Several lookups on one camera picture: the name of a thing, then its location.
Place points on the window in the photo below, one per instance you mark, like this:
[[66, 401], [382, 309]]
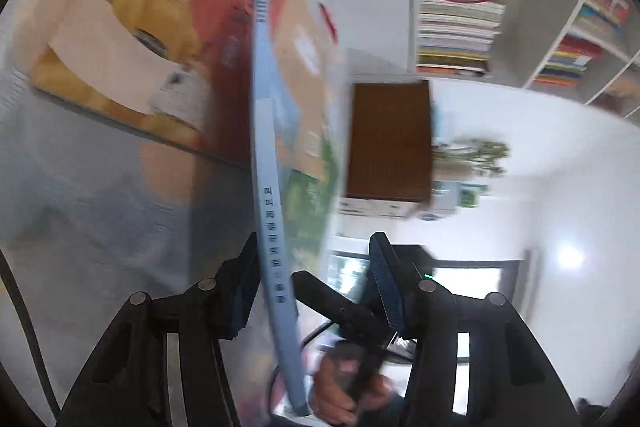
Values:
[[347, 272]]

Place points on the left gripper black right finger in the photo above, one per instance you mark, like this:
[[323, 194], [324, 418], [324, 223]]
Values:
[[446, 346]]

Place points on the person right hand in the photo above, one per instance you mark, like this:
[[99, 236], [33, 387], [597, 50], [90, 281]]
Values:
[[329, 398]]

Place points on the light blue cartoon book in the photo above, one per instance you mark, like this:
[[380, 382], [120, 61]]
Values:
[[298, 163]]

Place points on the wooden sideboard cabinet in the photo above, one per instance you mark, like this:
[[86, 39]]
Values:
[[390, 164]]

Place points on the tan kraft cover book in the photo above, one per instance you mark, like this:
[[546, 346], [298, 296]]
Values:
[[310, 62]]

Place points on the red book with yellow figure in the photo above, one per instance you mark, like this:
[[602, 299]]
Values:
[[177, 69]]

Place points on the green canister on microwave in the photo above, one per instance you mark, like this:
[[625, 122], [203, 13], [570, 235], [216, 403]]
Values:
[[471, 193]]

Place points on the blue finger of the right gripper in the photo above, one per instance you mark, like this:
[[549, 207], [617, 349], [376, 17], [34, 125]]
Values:
[[356, 321]]

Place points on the red tassel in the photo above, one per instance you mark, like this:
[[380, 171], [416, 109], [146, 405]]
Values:
[[326, 17]]

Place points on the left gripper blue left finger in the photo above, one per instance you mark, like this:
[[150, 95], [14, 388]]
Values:
[[215, 309]]

